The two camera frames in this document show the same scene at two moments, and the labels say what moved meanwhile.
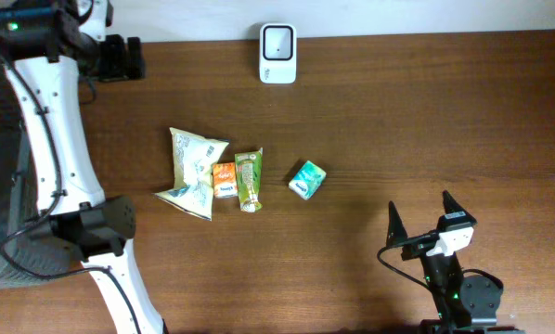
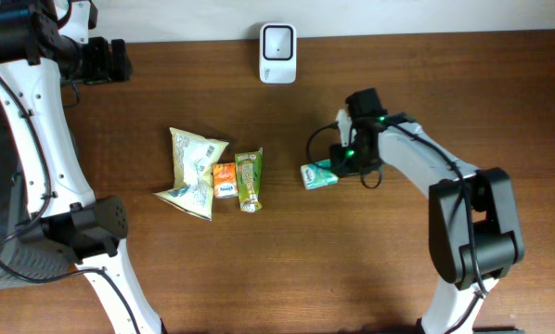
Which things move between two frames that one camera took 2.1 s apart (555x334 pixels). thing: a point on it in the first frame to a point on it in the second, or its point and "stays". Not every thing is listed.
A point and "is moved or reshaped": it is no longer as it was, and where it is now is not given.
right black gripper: (396, 231) to (341, 165)
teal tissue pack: (308, 181) is moved or reshaped
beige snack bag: (194, 159) stays
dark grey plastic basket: (9, 255) stays
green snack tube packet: (248, 169) stays
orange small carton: (225, 180) stays
